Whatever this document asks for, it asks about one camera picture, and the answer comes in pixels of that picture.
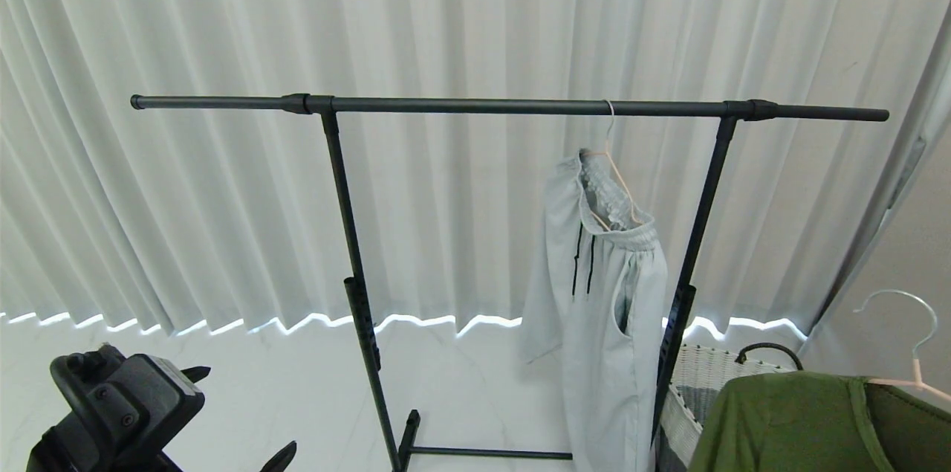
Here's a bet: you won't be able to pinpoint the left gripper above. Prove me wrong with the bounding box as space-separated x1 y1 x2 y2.
26 365 299 472

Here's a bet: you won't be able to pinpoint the pale grey shorts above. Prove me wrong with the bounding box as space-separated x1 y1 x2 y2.
519 149 669 472

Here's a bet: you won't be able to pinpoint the pink clothes hanger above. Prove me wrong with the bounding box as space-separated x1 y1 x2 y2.
579 98 648 232
852 288 951 404

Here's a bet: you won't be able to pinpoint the green long-sleeved shirt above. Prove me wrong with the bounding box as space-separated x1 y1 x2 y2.
687 371 951 472

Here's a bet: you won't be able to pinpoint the black clothes rack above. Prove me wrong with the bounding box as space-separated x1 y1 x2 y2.
130 93 891 472

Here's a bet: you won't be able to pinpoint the white laundry basket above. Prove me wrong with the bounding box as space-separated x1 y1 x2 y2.
657 342 805 472

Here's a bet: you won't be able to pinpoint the white curtain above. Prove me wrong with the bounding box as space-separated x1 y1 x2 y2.
0 0 951 340

